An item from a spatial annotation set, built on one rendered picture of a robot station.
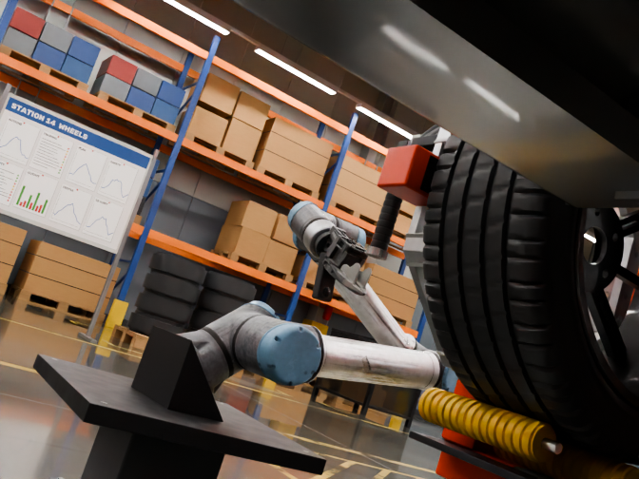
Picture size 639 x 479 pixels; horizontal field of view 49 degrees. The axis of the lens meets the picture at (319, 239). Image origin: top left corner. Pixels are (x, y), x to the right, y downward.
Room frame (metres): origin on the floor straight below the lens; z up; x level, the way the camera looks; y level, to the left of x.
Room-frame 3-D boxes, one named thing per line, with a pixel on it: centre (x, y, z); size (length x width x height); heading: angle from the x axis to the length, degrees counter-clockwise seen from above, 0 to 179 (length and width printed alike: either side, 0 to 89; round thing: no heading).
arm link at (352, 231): (1.87, -0.05, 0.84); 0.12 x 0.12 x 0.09; 35
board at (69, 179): (6.50, 2.42, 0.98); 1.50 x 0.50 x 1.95; 120
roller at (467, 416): (1.13, -0.33, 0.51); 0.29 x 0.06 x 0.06; 31
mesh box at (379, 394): (9.94, -1.25, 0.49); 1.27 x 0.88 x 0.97; 30
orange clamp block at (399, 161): (1.11, -0.12, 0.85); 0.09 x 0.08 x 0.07; 121
